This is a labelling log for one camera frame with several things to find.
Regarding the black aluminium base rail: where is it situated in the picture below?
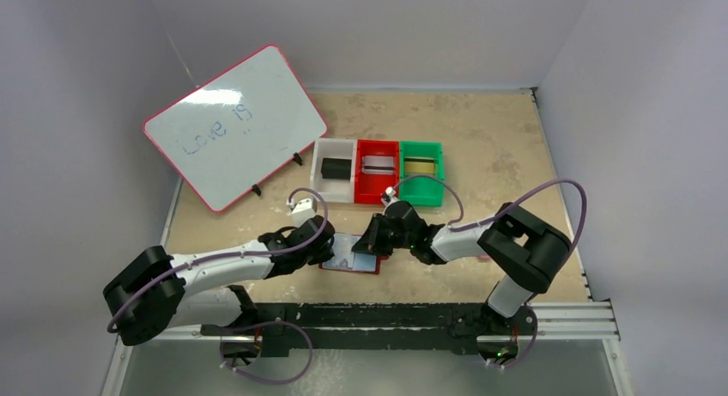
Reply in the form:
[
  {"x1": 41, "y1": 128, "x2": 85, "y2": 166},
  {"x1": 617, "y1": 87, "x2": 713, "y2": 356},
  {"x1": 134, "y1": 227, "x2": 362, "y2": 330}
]
[{"x1": 116, "y1": 300, "x2": 621, "y2": 361}]

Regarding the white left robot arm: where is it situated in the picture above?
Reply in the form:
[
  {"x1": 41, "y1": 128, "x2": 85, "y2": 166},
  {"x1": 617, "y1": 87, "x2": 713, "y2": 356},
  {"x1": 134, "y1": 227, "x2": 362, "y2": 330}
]
[{"x1": 103, "y1": 216, "x2": 336, "y2": 346}]

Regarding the pink framed whiteboard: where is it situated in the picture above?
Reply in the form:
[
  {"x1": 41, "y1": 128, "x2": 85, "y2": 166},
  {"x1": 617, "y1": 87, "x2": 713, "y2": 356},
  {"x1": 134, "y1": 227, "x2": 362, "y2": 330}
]
[{"x1": 143, "y1": 45, "x2": 328, "y2": 212}]

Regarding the green plastic bin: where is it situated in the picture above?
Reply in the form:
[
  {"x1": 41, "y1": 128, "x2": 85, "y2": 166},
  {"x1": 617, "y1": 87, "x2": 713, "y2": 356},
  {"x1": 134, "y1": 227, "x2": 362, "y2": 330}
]
[{"x1": 398, "y1": 141, "x2": 445, "y2": 207}]

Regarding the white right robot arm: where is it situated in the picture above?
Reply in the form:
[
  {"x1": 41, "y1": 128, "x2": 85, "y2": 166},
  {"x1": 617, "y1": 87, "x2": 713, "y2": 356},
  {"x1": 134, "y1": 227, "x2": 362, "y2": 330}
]
[{"x1": 352, "y1": 200, "x2": 573, "y2": 319}]

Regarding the black card in bin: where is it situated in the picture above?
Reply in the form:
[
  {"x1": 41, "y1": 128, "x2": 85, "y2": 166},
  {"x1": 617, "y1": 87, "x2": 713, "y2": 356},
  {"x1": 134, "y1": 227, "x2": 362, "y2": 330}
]
[{"x1": 320, "y1": 157, "x2": 352, "y2": 180}]

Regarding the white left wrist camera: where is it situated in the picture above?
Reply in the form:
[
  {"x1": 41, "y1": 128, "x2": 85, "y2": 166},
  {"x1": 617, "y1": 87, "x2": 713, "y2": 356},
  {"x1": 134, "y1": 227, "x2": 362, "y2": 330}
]
[{"x1": 288, "y1": 198, "x2": 318, "y2": 227}]

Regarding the gold card in bin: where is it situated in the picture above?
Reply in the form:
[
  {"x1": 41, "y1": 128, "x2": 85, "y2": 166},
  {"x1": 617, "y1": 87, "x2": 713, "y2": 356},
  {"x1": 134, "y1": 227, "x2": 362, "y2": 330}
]
[{"x1": 403, "y1": 157, "x2": 437, "y2": 176}]

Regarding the red plastic bin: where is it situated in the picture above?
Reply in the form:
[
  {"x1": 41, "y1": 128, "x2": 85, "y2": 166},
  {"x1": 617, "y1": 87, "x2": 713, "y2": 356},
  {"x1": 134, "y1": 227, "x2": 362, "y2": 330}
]
[{"x1": 353, "y1": 139, "x2": 400, "y2": 204}]

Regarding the white plastic bin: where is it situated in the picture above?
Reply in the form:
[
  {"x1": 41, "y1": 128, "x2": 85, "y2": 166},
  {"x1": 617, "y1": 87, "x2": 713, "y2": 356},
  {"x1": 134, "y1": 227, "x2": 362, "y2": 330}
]
[{"x1": 310, "y1": 138, "x2": 357, "y2": 204}]

